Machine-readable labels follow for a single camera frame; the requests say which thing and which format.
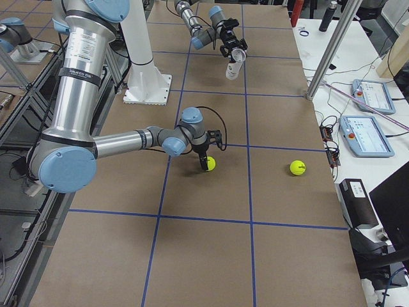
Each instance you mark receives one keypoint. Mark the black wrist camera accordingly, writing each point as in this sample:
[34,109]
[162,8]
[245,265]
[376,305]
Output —
[230,24]
[214,137]

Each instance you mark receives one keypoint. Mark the clear tennis ball can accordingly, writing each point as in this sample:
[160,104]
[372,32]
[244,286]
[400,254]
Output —
[235,64]

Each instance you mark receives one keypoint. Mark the aluminium frame post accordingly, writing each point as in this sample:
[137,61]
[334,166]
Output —
[332,47]

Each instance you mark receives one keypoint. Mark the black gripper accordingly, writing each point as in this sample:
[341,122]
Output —
[231,41]
[200,149]

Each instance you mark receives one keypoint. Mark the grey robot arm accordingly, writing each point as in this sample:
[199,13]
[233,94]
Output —
[201,36]
[64,159]

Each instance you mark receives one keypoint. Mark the near blue teach pendant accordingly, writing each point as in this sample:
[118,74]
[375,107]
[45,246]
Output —
[364,137]

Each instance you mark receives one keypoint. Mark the black water bottle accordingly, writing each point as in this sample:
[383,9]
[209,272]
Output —
[328,16]

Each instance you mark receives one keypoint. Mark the blue teach pendant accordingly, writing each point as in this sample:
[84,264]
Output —
[374,94]
[364,137]

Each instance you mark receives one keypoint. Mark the far blue teach pendant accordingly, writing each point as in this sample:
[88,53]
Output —
[374,94]

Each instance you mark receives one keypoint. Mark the black monitor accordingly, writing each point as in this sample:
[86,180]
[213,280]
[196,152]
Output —
[390,201]

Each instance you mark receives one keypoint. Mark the metal reacher grabber stick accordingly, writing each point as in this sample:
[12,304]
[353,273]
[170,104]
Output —
[373,110]

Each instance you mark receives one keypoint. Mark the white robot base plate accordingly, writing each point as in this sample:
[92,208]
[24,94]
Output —
[148,88]

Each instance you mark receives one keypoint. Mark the black box with label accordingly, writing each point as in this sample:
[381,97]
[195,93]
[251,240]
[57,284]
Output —
[358,207]

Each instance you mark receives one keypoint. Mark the yellow far tennis ball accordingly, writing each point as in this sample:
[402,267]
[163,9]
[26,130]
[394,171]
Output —
[297,167]

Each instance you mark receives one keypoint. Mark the yellow Wilson tennis ball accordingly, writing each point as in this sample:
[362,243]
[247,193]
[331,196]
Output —
[210,163]

